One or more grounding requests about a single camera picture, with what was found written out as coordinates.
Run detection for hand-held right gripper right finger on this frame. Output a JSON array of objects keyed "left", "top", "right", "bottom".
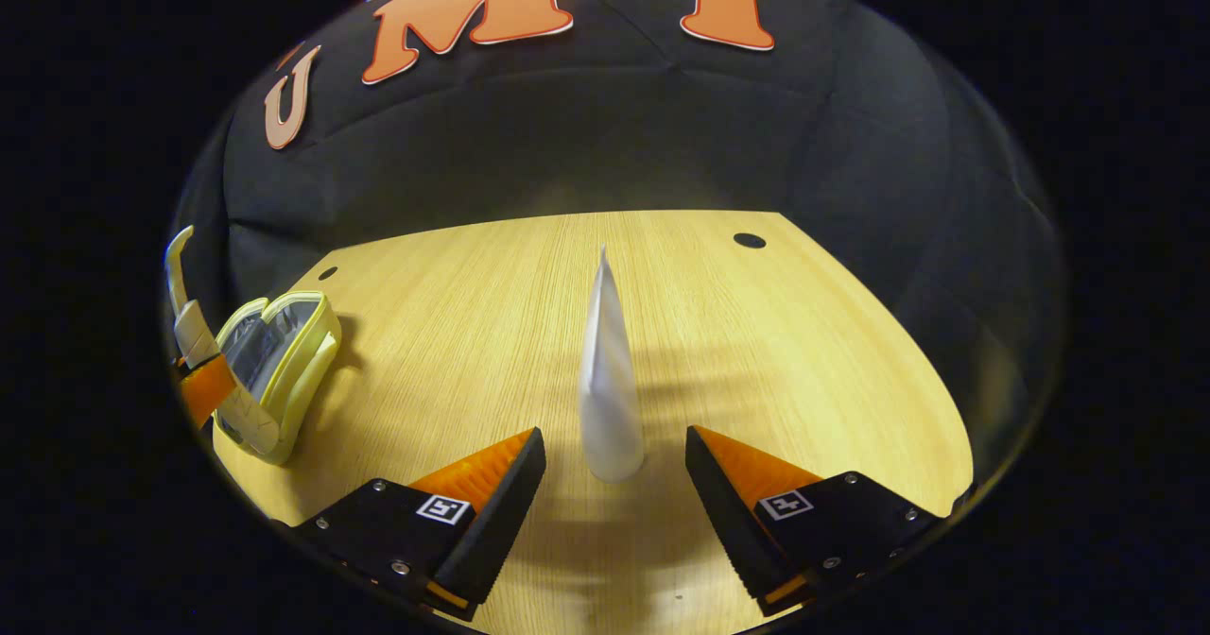
[{"left": 685, "top": 425, "right": 951, "bottom": 617}]

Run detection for cream suitcase with handles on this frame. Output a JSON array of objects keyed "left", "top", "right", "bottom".
[{"left": 165, "top": 226, "right": 343, "bottom": 466}]

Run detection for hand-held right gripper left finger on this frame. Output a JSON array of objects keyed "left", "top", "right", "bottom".
[{"left": 274, "top": 427, "right": 547, "bottom": 622}]

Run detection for white squeeze tube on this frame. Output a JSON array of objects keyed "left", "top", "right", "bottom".
[{"left": 579, "top": 245, "right": 647, "bottom": 483}]

